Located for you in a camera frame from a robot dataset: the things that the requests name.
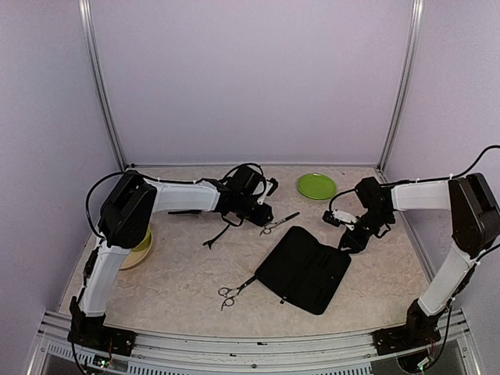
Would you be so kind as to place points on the aluminium frame post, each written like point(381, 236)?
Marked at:
point(403, 83)
point(86, 18)

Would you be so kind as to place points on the black hair clip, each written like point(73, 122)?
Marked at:
point(213, 240)

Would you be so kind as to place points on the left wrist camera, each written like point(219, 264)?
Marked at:
point(268, 188)

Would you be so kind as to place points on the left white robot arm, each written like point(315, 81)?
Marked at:
point(125, 216)

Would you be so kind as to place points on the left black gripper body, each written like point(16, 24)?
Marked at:
point(245, 212)

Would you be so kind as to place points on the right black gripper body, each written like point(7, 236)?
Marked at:
point(361, 241)

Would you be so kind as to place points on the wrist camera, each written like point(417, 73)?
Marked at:
point(337, 217)
point(268, 188)

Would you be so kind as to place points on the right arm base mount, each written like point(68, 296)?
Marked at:
point(400, 338)

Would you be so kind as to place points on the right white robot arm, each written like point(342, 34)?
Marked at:
point(475, 227)

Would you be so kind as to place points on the green bowl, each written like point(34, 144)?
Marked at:
point(145, 244)

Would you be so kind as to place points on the beige plate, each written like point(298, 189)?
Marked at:
point(134, 259)

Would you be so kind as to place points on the black tool pouch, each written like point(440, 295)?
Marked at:
point(302, 271)

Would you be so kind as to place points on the silver scissors black blades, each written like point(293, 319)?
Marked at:
point(267, 229)

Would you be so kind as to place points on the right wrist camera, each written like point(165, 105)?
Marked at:
point(337, 217)

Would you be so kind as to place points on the right aluminium frame post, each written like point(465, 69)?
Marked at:
point(403, 83)

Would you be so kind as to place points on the green plate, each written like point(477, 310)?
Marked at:
point(316, 186)

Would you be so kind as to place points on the left aluminium frame post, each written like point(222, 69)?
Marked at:
point(86, 18)

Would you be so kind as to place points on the front aluminium rail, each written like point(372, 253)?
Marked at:
point(156, 353)

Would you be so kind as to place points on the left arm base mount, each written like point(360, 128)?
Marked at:
point(99, 338)

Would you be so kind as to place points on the silver scissors near pouch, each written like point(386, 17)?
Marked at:
point(230, 293)

